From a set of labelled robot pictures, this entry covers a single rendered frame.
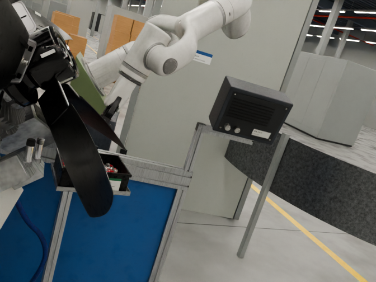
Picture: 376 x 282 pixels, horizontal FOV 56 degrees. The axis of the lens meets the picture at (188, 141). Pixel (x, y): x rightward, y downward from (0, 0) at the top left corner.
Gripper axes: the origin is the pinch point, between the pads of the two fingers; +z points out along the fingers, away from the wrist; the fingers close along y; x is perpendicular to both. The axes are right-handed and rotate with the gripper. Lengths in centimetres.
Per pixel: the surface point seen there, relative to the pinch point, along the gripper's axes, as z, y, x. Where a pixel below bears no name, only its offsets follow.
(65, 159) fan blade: 4.8, 28.7, -5.1
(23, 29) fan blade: -16.1, 37.1, -23.0
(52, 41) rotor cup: -15.8, 27.7, -19.2
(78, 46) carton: 54, -744, -64
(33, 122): 5.4, 14.5, -15.6
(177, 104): -2, -166, 57
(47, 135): 8.7, 8.4, -11.3
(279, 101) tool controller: -36, -16, 52
